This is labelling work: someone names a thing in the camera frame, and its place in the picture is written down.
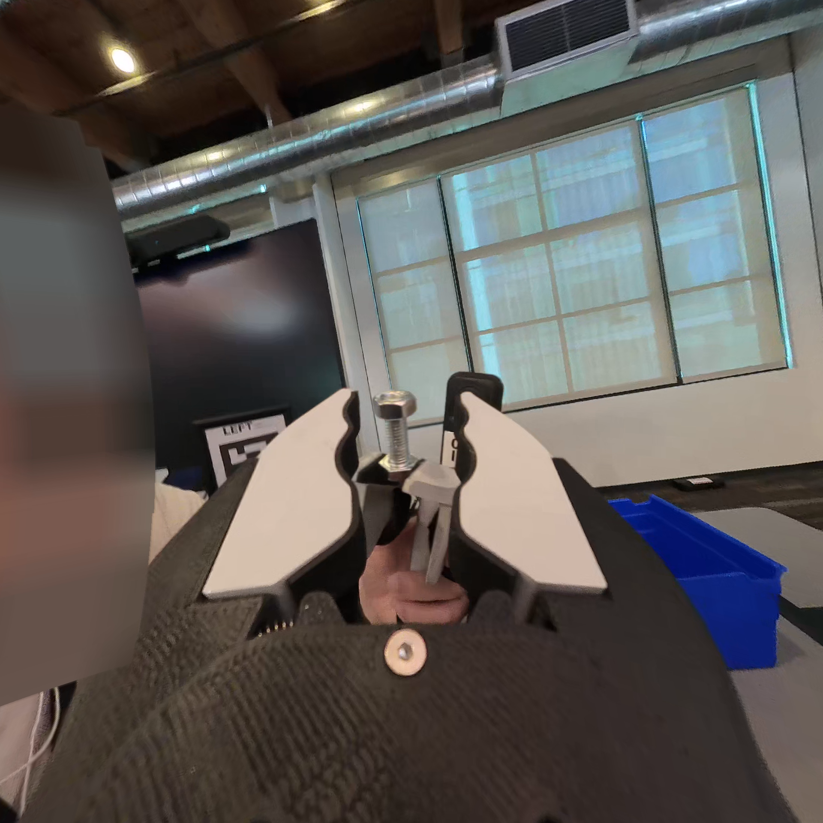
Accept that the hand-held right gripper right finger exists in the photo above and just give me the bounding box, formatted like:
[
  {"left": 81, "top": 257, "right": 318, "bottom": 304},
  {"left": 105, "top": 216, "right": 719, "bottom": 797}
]
[{"left": 448, "top": 390, "right": 610, "bottom": 622}]

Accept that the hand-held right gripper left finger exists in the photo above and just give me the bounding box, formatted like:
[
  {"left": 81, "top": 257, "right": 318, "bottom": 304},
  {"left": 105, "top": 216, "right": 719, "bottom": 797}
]
[{"left": 201, "top": 387, "right": 367, "bottom": 621}]

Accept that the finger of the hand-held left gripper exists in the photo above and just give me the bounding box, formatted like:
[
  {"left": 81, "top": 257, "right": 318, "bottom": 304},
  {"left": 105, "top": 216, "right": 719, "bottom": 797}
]
[
  {"left": 402, "top": 462, "right": 459, "bottom": 584},
  {"left": 351, "top": 453, "right": 414, "bottom": 549}
]

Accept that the silver bolt with nut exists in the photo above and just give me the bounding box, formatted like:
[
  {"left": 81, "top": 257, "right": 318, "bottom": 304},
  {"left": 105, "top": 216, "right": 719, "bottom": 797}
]
[{"left": 372, "top": 389, "right": 425, "bottom": 484}]

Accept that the blue plastic bin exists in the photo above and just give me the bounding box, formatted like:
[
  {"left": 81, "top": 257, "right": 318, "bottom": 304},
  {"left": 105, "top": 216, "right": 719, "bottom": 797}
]
[{"left": 607, "top": 494, "right": 787, "bottom": 671}]

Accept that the person's left hand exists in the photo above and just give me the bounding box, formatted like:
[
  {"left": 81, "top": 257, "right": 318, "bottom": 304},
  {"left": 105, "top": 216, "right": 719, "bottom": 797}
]
[{"left": 359, "top": 520, "right": 470, "bottom": 625}]

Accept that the black framed floor sign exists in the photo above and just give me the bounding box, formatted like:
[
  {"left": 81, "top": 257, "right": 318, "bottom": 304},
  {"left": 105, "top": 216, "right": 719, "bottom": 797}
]
[{"left": 193, "top": 405, "right": 290, "bottom": 496}]

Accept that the white framed glass window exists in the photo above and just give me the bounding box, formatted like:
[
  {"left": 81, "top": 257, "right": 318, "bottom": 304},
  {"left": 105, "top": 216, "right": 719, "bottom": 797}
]
[{"left": 331, "top": 84, "right": 795, "bottom": 428}]

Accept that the black video bar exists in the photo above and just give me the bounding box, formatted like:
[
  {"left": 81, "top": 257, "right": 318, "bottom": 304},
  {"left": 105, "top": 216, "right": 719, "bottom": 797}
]
[{"left": 125, "top": 215, "right": 231, "bottom": 267}]

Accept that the white air vent unit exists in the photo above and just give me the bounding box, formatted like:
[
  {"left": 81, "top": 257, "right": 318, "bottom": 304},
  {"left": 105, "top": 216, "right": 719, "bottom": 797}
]
[{"left": 494, "top": 0, "right": 640, "bottom": 113}]

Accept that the dark wall screen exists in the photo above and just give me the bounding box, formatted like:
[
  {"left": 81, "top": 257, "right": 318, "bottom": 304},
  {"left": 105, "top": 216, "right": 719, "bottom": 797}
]
[{"left": 132, "top": 217, "right": 348, "bottom": 477}]

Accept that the silver ventilation duct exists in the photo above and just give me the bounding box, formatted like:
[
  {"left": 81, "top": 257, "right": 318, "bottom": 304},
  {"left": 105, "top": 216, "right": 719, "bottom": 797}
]
[{"left": 112, "top": 0, "right": 792, "bottom": 222}]

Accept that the thin white cable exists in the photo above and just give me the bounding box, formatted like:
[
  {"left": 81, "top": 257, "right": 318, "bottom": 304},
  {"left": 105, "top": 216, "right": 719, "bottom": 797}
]
[{"left": 16, "top": 685, "right": 62, "bottom": 811}]

